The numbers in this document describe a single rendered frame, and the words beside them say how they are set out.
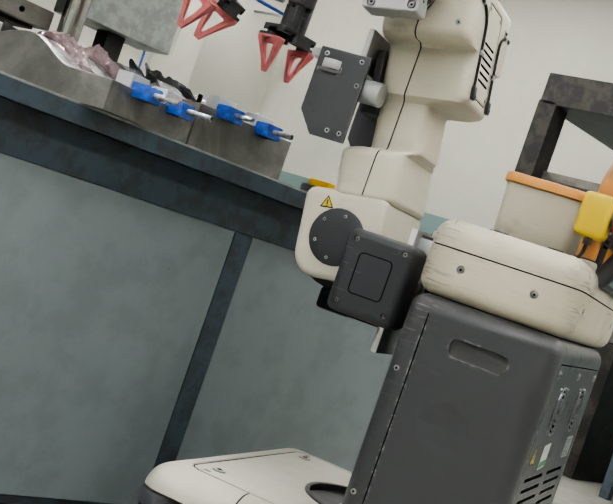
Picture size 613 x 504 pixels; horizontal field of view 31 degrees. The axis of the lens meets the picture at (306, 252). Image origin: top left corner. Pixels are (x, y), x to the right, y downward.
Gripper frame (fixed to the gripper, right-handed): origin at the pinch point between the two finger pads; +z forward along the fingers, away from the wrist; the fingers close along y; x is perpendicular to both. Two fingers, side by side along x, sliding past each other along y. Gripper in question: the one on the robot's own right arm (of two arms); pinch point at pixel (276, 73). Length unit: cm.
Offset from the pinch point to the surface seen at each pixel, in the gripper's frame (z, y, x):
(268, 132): 12.5, 1.0, 5.3
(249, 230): 32.7, -4.2, 4.4
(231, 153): 19.2, 5.7, 2.2
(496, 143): -107, -616, -415
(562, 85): -102, -363, -190
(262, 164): 18.8, -3.2, 2.2
